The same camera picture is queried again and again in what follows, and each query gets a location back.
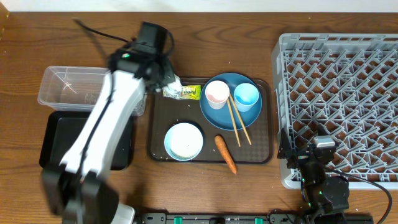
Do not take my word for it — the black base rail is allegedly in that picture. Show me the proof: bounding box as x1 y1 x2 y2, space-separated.
133 212 374 224

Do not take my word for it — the grey dishwasher rack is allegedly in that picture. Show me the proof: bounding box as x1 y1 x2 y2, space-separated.
272 33 397 190

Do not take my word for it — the black plastic tray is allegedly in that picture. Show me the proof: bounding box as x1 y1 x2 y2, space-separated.
39 111 134 170

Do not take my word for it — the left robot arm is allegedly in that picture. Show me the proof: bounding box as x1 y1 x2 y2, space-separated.
41 22 176 223

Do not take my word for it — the left wooden chopstick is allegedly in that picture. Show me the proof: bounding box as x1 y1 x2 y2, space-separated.
226 100 241 147

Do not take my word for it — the right wooden chopstick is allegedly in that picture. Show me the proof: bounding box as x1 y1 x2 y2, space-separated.
229 94 252 145

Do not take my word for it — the brown serving tray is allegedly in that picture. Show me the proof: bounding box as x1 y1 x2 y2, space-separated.
147 79 274 164

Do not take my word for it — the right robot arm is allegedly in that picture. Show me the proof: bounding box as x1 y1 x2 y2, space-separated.
277 127 349 223

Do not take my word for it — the pink cup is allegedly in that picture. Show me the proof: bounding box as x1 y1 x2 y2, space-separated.
205 80 230 110

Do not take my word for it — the wooden chopstick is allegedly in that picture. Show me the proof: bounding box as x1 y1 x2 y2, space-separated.
226 100 241 147
229 94 252 145

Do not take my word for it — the clear plastic bin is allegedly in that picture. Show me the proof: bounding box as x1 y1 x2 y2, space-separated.
37 65 149 117

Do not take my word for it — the orange carrot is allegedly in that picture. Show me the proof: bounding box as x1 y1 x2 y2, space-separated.
215 135 238 175

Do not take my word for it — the light blue cup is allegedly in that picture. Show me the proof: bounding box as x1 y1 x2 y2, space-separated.
234 83 260 112

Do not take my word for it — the light blue bowl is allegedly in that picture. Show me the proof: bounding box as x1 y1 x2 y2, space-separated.
164 123 204 161

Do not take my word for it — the foil and green wrapper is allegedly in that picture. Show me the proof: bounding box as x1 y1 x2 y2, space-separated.
163 75 201 100

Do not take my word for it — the dark blue plate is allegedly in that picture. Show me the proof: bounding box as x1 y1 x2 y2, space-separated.
200 73 262 131

